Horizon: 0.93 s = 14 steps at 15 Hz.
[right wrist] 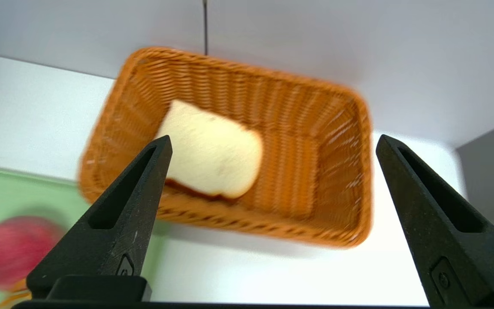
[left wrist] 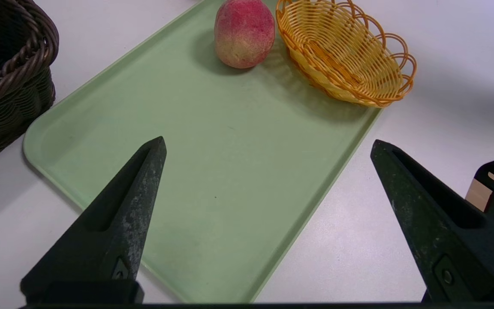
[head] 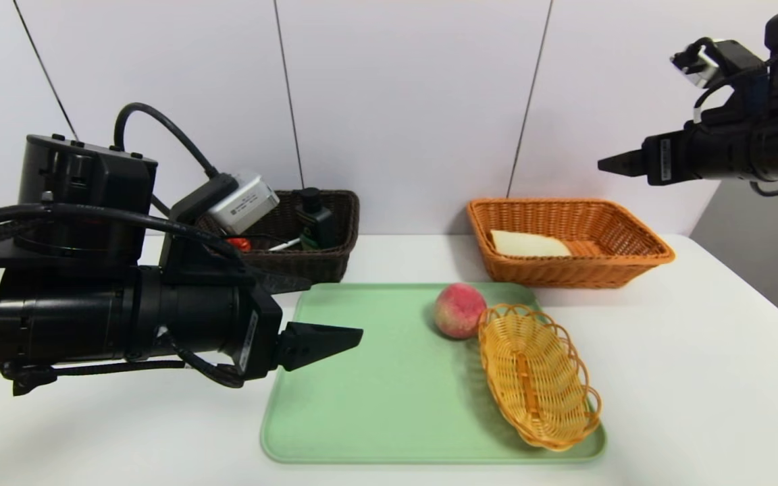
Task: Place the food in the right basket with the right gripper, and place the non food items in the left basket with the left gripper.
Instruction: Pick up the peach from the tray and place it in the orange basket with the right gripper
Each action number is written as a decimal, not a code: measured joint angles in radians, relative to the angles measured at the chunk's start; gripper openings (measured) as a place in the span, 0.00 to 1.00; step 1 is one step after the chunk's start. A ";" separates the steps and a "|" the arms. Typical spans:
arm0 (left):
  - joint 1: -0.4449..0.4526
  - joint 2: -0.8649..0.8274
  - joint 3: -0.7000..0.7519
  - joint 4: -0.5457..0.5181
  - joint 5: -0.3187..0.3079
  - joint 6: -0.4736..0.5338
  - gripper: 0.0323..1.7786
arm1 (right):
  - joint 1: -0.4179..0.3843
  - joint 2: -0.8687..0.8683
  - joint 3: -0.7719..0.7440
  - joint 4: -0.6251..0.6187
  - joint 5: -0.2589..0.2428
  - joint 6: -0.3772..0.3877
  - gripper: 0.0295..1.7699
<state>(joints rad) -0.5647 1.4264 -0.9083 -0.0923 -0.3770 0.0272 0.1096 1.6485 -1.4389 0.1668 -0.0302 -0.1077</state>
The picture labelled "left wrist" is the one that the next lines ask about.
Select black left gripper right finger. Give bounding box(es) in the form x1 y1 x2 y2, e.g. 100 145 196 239
370 139 494 302

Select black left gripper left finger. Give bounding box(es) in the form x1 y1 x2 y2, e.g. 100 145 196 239
20 136 167 305

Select red yellow peach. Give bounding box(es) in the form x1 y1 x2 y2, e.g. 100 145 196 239
214 0 276 70

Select dark brown wicker basket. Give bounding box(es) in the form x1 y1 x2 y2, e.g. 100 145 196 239
0 0 60 172

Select small yellow wicker basket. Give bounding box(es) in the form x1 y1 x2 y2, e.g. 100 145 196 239
275 0 417 108

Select light green plastic tray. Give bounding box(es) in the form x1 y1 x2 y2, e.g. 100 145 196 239
23 0 383 304

